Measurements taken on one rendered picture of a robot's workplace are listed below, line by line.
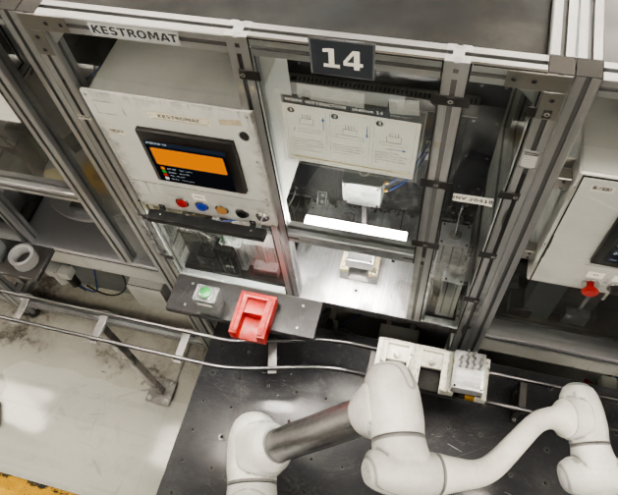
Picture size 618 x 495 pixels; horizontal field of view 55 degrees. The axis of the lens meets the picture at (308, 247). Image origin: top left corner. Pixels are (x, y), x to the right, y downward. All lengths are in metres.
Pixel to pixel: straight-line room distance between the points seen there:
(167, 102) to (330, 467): 1.32
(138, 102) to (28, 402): 2.14
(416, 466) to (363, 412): 0.18
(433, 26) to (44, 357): 2.66
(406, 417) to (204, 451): 0.93
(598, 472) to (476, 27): 1.15
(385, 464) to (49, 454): 2.03
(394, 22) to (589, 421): 1.14
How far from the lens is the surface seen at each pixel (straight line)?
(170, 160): 1.55
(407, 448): 1.48
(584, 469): 1.79
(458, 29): 1.23
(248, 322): 2.07
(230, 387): 2.26
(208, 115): 1.39
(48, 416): 3.24
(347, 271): 2.07
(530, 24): 1.26
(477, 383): 1.99
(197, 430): 2.24
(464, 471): 1.57
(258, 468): 1.91
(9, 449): 3.29
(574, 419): 1.78
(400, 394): 1.51
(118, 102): 1.49
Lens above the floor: 2.79
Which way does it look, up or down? 59 degrees down
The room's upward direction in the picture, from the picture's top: 9 degrees counter-clockwise
